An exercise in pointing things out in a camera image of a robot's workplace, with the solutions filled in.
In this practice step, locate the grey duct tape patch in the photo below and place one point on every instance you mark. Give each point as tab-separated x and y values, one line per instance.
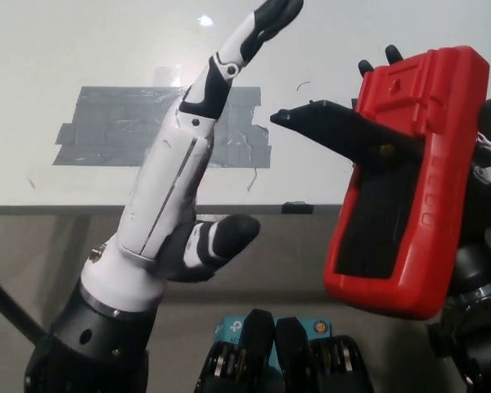
106	135

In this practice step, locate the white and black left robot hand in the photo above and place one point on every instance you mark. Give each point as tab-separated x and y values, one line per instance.
168	176

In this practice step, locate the black diagonal table leg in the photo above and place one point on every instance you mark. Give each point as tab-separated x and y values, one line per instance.
8	303

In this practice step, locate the red digital multimeter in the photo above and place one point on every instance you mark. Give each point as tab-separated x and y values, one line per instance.
433	102

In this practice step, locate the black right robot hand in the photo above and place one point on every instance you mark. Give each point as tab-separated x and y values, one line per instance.
487	204

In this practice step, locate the small black tape strip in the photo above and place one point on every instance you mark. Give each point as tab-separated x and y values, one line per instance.
297	207

